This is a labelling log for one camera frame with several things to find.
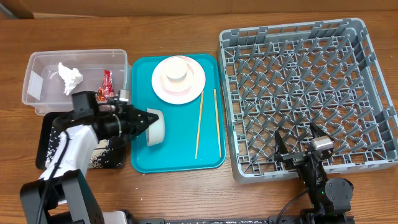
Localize rice grains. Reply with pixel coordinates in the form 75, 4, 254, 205
44, 128, 113, 169

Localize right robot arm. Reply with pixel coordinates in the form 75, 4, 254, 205
274, 122, 354, 223

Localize white label sticker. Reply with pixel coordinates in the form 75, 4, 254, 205
27, 71, 43, 100

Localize white bowl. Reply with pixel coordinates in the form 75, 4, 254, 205
146, 108, 165, 147

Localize wooden chopstick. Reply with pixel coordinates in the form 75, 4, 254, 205
213, 89, 222, 158
195, 90, 204, 159

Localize teal serving tray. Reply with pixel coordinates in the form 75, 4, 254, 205
131, 54, 226, 174

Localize pale green cup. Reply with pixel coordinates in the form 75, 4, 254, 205
163, 57, 188, 81

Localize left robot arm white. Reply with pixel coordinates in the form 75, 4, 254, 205
20, 91, 165, 223

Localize clear plastic bin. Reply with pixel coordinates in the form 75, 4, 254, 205
22, 49, 131, 115

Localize crumpled white tissue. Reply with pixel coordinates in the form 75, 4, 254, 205
58, 62, 83, 96

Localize grey dishwasher rack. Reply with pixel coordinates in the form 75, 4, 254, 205
218, 18, 397, 184

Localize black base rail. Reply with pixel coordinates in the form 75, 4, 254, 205
133, 216, 355, 224

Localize black tray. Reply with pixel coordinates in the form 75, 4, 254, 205
35, 112, 126, 170

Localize large pink plate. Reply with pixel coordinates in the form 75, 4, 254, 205
152, 55, 206, 105

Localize red snack wrapper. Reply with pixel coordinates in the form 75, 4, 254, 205
96, 70, 114, 101

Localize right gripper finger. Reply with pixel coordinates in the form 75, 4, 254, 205
275, 130, 289, 156
310, 121, 330, 139

